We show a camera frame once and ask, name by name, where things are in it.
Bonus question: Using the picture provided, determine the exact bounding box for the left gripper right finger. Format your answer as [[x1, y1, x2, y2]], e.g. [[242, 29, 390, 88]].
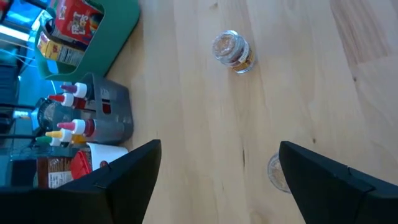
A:
[[278, 141, 398, 224]]

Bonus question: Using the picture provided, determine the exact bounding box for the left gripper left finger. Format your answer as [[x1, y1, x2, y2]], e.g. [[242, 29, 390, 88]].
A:
[[0, 139, 162, 224]]

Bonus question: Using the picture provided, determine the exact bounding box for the red-lid smoked paprika tin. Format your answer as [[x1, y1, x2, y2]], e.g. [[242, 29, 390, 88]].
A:
[[68, 149, 94, 180]]

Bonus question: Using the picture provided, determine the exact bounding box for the red-lid brown container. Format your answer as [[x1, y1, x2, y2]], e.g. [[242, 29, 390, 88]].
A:
[[36, 156, 75, 190]]

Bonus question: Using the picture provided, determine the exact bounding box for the small glass spice jar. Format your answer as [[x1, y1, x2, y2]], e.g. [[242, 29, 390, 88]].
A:
[[267, 152, 293, 194], [211, 29, 256, 75]]

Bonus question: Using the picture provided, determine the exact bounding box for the yellow food colouring bottle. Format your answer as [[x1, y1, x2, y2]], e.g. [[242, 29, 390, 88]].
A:
[[45, 128, 86, 144]]

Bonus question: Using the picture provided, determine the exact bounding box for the green food colouring bottle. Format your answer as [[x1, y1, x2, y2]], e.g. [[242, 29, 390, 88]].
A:
[[35, 135, 62, 147]]

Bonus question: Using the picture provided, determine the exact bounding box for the pink food colouring bottle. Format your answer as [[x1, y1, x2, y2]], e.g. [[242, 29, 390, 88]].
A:
[[57, 118, 96, 138]]

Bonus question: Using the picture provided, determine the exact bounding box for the red food colouring bottle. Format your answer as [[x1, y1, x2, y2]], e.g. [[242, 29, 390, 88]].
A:
[[48, 92, 88, 110]]

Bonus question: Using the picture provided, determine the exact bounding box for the purple food colouring bottle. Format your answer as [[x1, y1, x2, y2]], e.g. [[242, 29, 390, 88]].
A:
[[60, 82, 94, 100]]

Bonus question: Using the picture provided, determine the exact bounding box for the yellow Corn Pops box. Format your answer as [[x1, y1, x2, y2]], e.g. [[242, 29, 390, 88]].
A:
[[36, 30, 86, 68]]

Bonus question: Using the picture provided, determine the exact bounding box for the red Froot Loops box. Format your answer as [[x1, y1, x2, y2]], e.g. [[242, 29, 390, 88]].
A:
[[55, 0, 104, 46]]

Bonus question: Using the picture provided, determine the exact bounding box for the white plastic bin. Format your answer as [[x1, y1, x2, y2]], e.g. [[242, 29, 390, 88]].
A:
[[85, 142, 130, 171]]

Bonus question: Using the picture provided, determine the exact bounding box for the brown plastic tray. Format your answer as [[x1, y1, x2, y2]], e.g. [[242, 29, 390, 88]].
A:
[[46, 72, 134, 146]]

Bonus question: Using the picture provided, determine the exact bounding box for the black floor fan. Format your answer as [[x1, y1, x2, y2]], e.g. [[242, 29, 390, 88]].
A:
[[36, 98, 68, 132]]

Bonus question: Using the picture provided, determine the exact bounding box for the green plastic bin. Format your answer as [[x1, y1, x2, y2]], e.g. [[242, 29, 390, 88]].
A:
[[34, 0, 141, 82]]

